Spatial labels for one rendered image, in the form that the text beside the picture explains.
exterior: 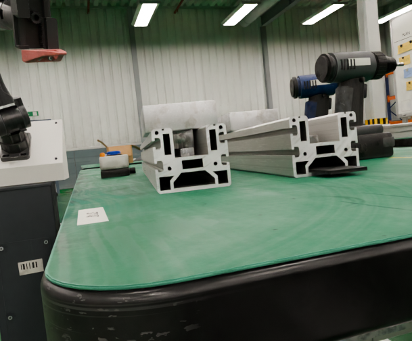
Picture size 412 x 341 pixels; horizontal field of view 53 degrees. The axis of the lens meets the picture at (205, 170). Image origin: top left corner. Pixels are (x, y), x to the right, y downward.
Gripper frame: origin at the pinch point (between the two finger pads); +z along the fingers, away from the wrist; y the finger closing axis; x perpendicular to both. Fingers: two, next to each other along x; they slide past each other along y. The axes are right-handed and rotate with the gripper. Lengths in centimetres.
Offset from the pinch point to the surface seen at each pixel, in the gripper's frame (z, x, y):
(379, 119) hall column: -229, 823, -186
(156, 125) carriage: 18.6, 4.5, -13.1
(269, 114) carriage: 14.5, 40.4, -17.2
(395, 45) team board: -89, 409, -19
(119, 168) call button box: -26, 30, -40
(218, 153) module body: 29.7, 6.0, -14.5
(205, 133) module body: 27.4, 5.6, -12.3
